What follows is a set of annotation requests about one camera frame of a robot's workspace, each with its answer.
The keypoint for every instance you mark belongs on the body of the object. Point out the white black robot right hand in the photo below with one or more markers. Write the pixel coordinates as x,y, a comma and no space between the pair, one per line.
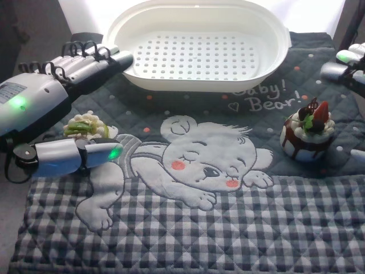
34,100

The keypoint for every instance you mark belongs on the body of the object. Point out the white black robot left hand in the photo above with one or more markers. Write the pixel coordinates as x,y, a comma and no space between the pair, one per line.
339,67

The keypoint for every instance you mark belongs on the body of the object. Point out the kiwi cream toy cake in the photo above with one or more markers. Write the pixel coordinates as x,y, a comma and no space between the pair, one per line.
85,125

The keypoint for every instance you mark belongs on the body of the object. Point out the white perforated oval basket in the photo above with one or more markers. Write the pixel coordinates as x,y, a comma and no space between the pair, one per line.
199,54

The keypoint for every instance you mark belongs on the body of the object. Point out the dark metal stand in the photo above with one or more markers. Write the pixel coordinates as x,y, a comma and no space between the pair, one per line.
352,20

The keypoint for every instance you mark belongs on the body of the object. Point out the chocolate strawberry toy cake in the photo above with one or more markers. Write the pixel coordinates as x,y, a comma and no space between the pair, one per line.
308,134

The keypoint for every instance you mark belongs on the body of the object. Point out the grey bear print quilt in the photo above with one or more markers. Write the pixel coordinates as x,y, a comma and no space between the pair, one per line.
199,217

